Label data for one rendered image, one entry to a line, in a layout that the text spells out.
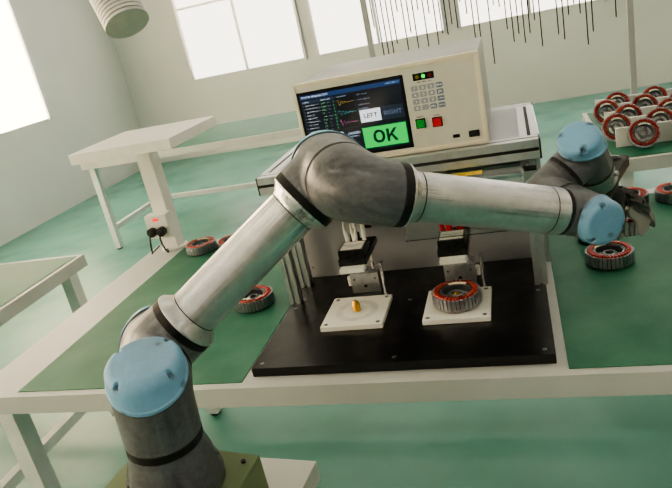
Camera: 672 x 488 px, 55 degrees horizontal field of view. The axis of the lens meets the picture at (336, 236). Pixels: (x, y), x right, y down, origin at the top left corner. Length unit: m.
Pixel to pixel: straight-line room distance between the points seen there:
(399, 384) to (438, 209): 0.50
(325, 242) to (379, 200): 0.90
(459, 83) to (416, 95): 0.10
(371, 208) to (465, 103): 0.64
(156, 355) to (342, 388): 0.50
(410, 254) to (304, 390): 0.54
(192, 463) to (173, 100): 8.01
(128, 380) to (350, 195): 0.40
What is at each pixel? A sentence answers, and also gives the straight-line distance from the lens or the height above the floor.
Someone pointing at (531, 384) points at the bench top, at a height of 0.73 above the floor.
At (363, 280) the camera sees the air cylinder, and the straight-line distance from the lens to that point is 1.65.
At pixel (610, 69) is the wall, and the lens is 7.90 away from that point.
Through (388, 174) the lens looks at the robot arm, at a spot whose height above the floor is 1.24.
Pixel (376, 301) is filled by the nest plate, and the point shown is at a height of 0.78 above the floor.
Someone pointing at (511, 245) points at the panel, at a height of 0.81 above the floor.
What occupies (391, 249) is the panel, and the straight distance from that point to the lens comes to 1.74.
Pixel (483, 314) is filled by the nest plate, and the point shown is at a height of 0.78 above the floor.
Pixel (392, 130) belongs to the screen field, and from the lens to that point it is 1.52.
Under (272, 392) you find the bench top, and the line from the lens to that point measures 1.41.
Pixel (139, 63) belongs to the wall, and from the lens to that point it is 9.01.
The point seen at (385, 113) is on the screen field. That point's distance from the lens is 1.51.
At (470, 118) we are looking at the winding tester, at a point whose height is 1.18.
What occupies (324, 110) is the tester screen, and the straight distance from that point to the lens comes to 1.54.
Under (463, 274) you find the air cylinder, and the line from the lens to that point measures 1.61.
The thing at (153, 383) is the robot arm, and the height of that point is 1.04.
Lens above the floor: 1.46
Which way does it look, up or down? 19 degrees down
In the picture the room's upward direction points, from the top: 12 degrees counter-clockwise
